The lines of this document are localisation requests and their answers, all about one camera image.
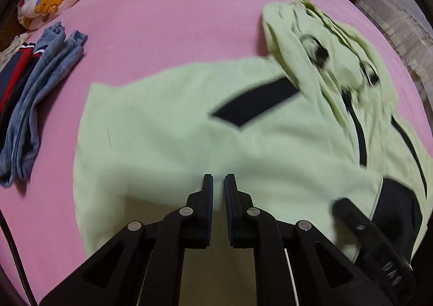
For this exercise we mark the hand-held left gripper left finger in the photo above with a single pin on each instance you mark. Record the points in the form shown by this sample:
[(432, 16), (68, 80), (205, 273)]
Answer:
[(210, 197)]

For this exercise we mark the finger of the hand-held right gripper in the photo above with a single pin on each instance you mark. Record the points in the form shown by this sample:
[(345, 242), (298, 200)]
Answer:
[(348, 213)]

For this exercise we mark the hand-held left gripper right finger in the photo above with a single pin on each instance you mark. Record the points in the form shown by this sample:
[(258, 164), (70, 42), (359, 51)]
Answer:
[(228, 197)]

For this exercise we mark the light green black jacket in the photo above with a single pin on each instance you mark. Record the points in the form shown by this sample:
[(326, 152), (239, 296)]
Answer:
[(169, 130)]

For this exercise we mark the pink bed sheet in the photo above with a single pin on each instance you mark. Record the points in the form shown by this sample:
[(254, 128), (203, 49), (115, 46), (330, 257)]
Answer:
[(186, 18)]

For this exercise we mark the blue denim jeans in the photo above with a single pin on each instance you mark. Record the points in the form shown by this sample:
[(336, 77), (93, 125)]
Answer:
[(40, 89)]

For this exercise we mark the navy red striped sweater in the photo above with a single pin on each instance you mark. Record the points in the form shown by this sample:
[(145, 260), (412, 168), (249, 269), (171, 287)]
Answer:
[(15, 79)]

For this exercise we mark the beige crumpled garment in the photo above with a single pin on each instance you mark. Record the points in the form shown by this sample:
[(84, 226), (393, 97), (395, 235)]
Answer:
[(12, 47)]

